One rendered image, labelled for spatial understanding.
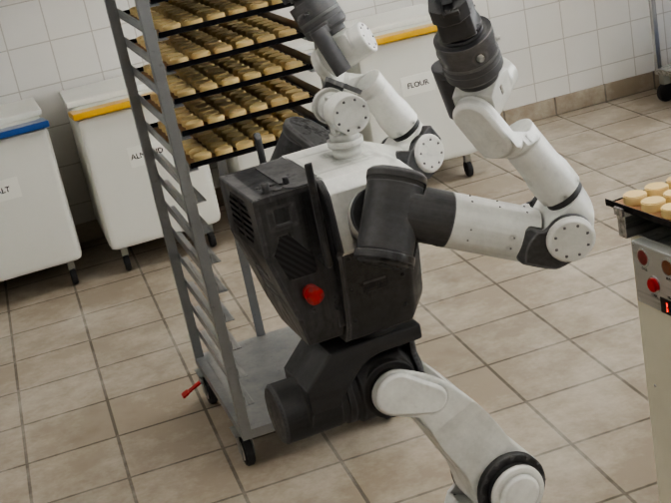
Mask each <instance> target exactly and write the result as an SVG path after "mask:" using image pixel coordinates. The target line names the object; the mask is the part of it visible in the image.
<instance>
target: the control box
mask: <svg viewBox="0 0 671 503"><path fill-rule="evenodd" d="M631 242H632V251H633V261H634V270H635V279H636V288H637V297H638V300H639V301H641V302H643V303H645V304H647V305H649V306H652V307H654V308H656V309H658V310H660V311H662V312H664V309H663V306H664V305H663V300H666V301H667V303H668V307H667V308H668V313H666V312H664V313H666V314H668V315H670V316H671V275H667V274H666V273H665V272H664V271H663V268H662V261H663V260H667V261H668V262H669V263H670V264H671V248H670V247H667V246H665V245H662V244H660V243H657V242H655V241H652V240H649V239H647V238H644V237H641V238H639V239H636V240H633V241H631ZM639 251H643V252H645V254H646V256H647V263H646V264H645V265H643V264H642V263H641V262H640V261H639V259H638V252H639ZM651 277H653V278H655V279H656V280H657V282H658V285H659V289H658V291H655V292H652V291H650V290H649V288H648V286H647V280H648V278H651ZM667 308H666V307H665V310H666V311H667Z"/></svg>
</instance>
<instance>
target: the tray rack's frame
mask: <svg viewBox="0 0 671 503"><path fill-rule="evenodd" d="M104 2H105V6H106V10H107V14H108V18H109V22H110V26H111V30H112V34H113V38H114V42H115V46H116V49H117V53H118V57H119V61H120V65H121V69H122V73H123V77H124V81H125V85H126V89H127V93H128V97H129V101H130V105H131V109H132V113H133V117H134V121H135V125H136V129H137V133H138V137H139V140H140V144H141V148H142V152H143V156H144V160H145V164H146V168H147V172H148V176H149V180H150V184H151V188H152V192H153V196H154V200H155V204H156V208H157V212H158V216H159V220H160V224H161V228H162V232H163V235H164V239H165V243H166V247H167V251H168V255H169V259H170V263H171V267H172V271H173V275H174V279H175V283H176V287H177V291H178V295H179V299H180V303H181V307H182V311H183V315H184V319H185V323H186V326H187V330H188V334H189V338H190V342H191V346H192V350H193V354H194V357H195V361H196V364H197V365H198V367H199V368H197V369H195V371H196V373H197V375H198V376H199V378H201V380H202V381H203V384H202V387H203V391H204V393H205V395H206V396H207V392H206V388H205V384H204V380H203V377H205V379H206V380H207V382H208V383H209V385H210V387H211V388H212V390H213V392H214V393H215V395H216V396H217V398H218V400H219V401H220V403H221V405H222V406H223V408H224V409H225V411H226V413H227V414H228V416H229V418H230V419H231V421H232V423H233V424H234V426H231V427H229V428H230V429H231V431H232V433H233V434H234V436H235V438H236V440H237V445H238V449H239V452H240V453H241V455H242V457H243V458H244V455H243V451H242V447H241V443H240V439H239V437H241V433H240V429H239V425H238V421H237V417H236V413H235V409H234V405H233V401H232V397H231V392H230V388H229V384H228V381H227V378H226V376H225V375H224V373H223V372H222V370H221V369H220V367H219V366H218V364H217V362H216V361H215V359H214V358H213V356H212V355H211V353H210V352H209V351H207V352H203V349H202V345H201V341H200V337H199V333H198V329H197V325H196V321H195V317H194V313H193V309H192V305H191V301H190V297H189V293H188V289H187V285H186V281H185V277H184V273H183V269H182V265H181V261H180V257H179V253H178V249H177V245H176V241H175V237H174V233H173V229H172V225H171V221H170V217H169V213H168V209H167V205H166V201H165V197H164V193H163V189H162V185H161V181H160V177H159V173H158V169H157V165H156V161H155V157H154V153H153V149H152V145H151V141H150V137H149V133H148V129H147V125H146V121H145V117H144V113H143V109H142V105H141V101H140V97H139V93H138V89H137V85H136V81H135V77H134V73H133V69H132V65H131V61H130V57H129V53H128V49H127V45H126V41H125V37H124V33H123V29H122V25H121V21H120V17H119V13H118V9H117V5H116V1H115V0H104ZM217 165H218V169H219V174H220V176H223V175H227V174H228V173H229V172H228V168H227V163H226V160H222V161H219V162H217ZM235 243H236V247H237V251H238V256H239V260H240V264H241V269H242V273H243V277H244V282H245V286H246V290H247V295H248V299H249V303H250V308H251V312H252V316H253V321H254V325H255V329H256V334H257V336H255V337H252V338H249V339H246V340H242V341H239V342H238V344H239V345H240V346H241V348H240V349H237V350H233V355H234V356H235V358H236V359H237V360H238V362H239V363H240V365H241V366H242V368H243V369H244V370H245V372H246V373H247V375H248V376H246V377H243V378H240V379H239V381H240V382H241V384H242V385H243V387H244V388H245V390H246V391H247V393H248V394H249V395H250V397H251V398H252V400H253V401H254V404H251V405H248V406H246V409H247V413H248V417H249V422H250V426H251V430H252V434H253V438H255V437H258V436H261V435H264V434H267V433H270V432H273V431H276V430H275V428H274V426H273V424H272V422H271V419H270V416H269V413H268V409H267V405H266V400H265V388H266V386H267V385H268V384H271V383H273V382H276V381H279V380H282V379H285V378H286V373H285V369H284V367H285V366H286V364H287V362H288V361H289V359H290V357H291V356H292V354H293V352H294V351H295V349H296V347H297V346H298V344H299V342H300V341H301V338H300V337H299V336H298V335H297V334H296V333H295V332H294V331H293V330H292V329H291V328H290V327H289V326H287V327H284V328H281V329H277V330H274V331H271V332H268V333H265V330H264V325H263V321H262V316H261V312H260V308H259V303H258V299H257V295H256V290H255V286H254V281H253V277H252V273H251V268H250V264H249V262H248V260H247V259H246V257H245V255H244V253H243V251H242V249H241V248H240V246H239V244H238V242H237V240H236V239H235ZM253 438H252V439H250V440H251V442H252V445H253V448H254V451H255V447H254V443H253ZM255 454H256V451H255Z"/></svg>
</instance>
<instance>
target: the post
mask: <svg viewBox="0 0 671 503"><path fill-rule="evenodd" d="M135 4H136V8H137V12H138V16H139V20H140V25H141V29H142V33H143V37H144V41H145V45H146V49H147V53H148V57H149V61H150V66H151V70H152V74H153V78H154V82H155V86H156V90H157V94H158V98H159V102H160V107H161V111H162V115H163V119H164V123H165V127H166V131H167V135H168V139H169V143H170V148H171V152H172V156H173V160H174V164H175V168H176V172H177V176H178V180H179V184H180V189H181V193H182V197H183V201H184V205H185V209H186V213H187V217H188V221H189V225H190V230H191V234H192V238H193V242H194V246H195V250H196V254H197V258H198V262H199V266H200V270H201V275H202V279H203V283H204V287H205V291H206V295H207V299H208V303H209V307H210V311H211V316H212V320H213V324H214V328H215V332H216V336H217V340H218V344H219V348H220V352H221V357H222V361H223V365H224V369H225V373H226V377H227V381H228V384H229V388H230V392H231V397H232V401H233V405H234V409H235V413H236V417H237V421H238V425H239V429H240V433H241V437H242V439H243V440H244V441H246V440H249V439H252V438H253V434H252V430H251V426H250V422H249V417H248V413H247V409H246V405H245V401H244V397H243V393H242V389H241V385H240V381H239V377H238V373H237V368H236V364H235V360H234V356H233V352H232V348H231V343H230V339H229V335H228V331H227V327H226V323H225V318H224V314H223V310H222V306H221V302H220V298H219V293H218V289H217V285H216V281H215V277H214V273H213V268H212V264H211V260H210V256H209V252H208V248H207V243H206V239H205V235H204V231H203V227H202V223H201V218H200V214H199V210H198V206H197V202H196V198H195V193H194V189H193V185H192V181H191V177H190V173H189V169H188V164H187V160H186V156H185V152H184V148H183V144H182V139H181V135H180V131H179V127H178V123H177V119H176V114H175V110H174V106H173V102H172V98H171V94H170V89H169V85H168V81H167V77H166V73H165V69H164V64H163V60H162V56H161V52H160V48H159V44H158V39H157V35H156V31H155V27H154V23H153V19H152V14H151V10H150V6H149V2H148V0H135Z"/></svg>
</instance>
